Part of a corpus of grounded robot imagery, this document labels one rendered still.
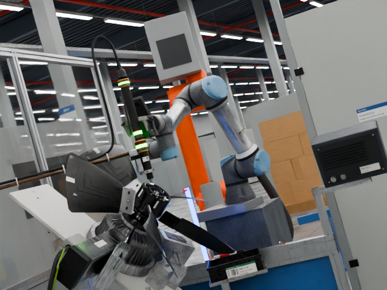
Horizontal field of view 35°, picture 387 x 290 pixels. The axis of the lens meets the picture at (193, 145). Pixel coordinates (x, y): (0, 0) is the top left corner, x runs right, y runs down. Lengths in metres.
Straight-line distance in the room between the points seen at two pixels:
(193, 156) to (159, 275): 4.25
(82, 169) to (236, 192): 1.07
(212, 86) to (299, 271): 0.88
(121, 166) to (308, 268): 0.87
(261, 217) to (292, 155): 7.50
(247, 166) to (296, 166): 7.48
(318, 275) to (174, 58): 4.05
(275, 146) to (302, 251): 7.90
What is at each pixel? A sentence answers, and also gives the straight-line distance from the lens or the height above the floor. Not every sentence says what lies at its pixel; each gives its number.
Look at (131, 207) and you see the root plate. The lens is 2.22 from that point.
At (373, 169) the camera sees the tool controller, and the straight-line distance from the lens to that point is 2.50.
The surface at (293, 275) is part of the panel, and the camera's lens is 2.65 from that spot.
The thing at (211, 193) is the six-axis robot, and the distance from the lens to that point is 6.13.
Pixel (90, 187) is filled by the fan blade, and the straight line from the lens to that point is 2.12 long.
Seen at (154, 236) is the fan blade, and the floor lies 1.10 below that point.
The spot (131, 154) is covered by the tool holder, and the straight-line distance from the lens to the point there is 2.33.
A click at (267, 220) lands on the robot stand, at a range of 2.91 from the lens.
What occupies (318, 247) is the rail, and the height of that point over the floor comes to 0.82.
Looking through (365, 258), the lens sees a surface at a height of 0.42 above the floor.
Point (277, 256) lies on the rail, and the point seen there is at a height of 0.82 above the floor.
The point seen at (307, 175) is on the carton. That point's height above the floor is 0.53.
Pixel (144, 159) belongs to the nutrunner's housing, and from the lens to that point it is 2.34.
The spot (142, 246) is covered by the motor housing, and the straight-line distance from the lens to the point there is 2.24.
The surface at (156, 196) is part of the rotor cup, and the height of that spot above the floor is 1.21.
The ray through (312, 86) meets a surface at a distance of 3.99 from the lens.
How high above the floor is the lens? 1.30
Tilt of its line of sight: 1 degrees up
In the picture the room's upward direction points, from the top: 16 degrees counter-clockwise
